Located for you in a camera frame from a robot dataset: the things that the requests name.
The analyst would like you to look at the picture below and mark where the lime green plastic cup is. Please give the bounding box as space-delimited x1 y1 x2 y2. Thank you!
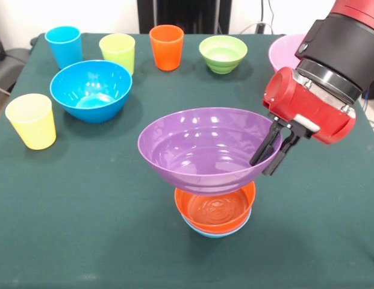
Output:
98 33 136 76

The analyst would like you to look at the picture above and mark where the dark green tablecloth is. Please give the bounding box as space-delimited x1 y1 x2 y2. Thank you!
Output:
0 32 374 289

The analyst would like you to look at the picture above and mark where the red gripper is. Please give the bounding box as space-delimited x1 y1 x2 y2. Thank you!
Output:
249 66 357 177

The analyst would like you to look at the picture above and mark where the small green plastic bowl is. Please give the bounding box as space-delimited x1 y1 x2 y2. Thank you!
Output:
198 35 248 74

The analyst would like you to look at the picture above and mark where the orange plastic cup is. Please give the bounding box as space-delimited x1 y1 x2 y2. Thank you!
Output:
149 24 185 72

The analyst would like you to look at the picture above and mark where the black chair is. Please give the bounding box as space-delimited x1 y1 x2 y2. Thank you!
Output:
0 20 36 94

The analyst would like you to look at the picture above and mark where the yellow plastic cup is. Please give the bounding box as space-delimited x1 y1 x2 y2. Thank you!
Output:
5 93 57 151

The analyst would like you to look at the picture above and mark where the orange plastic bowl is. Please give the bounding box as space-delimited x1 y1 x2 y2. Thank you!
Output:
174 180 257 235

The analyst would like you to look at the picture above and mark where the small blue plastic bowl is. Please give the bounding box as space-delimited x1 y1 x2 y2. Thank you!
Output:
181 207 252 239

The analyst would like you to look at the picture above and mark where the blue plastic cup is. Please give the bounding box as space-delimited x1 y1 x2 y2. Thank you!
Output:
44 25 84 70

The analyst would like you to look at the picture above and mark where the purple plastic bowl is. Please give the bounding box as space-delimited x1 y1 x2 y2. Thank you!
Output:
137 106 283 196

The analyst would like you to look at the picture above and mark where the large blue plastic bowl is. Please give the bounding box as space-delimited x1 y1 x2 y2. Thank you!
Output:
49 60 133 124

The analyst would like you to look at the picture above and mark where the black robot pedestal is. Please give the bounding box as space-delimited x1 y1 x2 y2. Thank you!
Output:
138 0 232 34

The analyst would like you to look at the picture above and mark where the large pink plastic bowl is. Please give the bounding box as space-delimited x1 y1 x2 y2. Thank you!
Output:
268 33 308 73

